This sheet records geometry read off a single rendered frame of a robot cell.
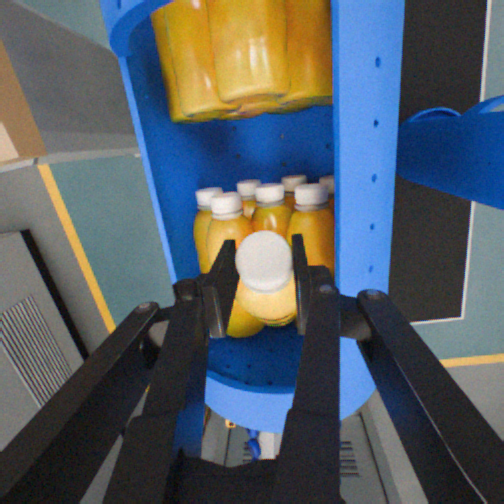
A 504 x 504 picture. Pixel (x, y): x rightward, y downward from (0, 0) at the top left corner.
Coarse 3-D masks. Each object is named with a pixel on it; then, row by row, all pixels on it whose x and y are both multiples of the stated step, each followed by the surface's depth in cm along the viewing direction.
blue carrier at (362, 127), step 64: (128, 0) 20; (384, 0) 20; (128, 64) 30; (384, 64) 22; (192, 128) 41; (256, 128) 45; (320, 128) 42; (384, 128) 23; (192, 192) 43; (384, 192) 26; (192, 256) 44; (384, 256) 29; (256, 384) 37
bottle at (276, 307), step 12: (240, 276) 21; (240, 288) 22; (252, 288) 20; (276, 288) 20; (288, 288) 21; (240, 300) 23; (252, 300) 21; (264, 300) 21; (276, 300) 21; (288, 300) 22; (252, 312) 23; (264, 312) 22; (276, 312) 22; (288, 312) 23; (264, 324) 35; (276, 324) 31
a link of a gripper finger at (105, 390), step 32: (128, 320) 12; (96, 352) 10; (128, 352) 10; (64, 384) 9; (96, 384) 9; (128, 384) 10; (64, 416) 8; (96, 416) 9; (128, 416) 10; (32, 448) 7; (64, 448) 7; (96, 448) 9; (0, 480) 6; (32, 480) 7; (64, 480) 7
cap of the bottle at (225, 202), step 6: (234, 192) 36; (210, 198) 35; (216, 198) 34; (222, 198) 34; (228, 198) 34; (234, 198) 34; (240, 198) 35; (216, 204) 34; (222, 204) 34; (228, 204) 34; (234, 204) 34; (240, 204) 35; (216, 210) 34; (222, 210) 34; (228, 210) 34; (234, 210) 34
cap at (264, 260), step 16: (256, 240) 19; (272, 240) 19; (240, 256) 19; (256, 256) 19; (272, 256) 19; (288, 256) 19; (240, 272) 19; (256, 272) 18; (272, 272) 18; (288, 272) 18; (272, 288) 19
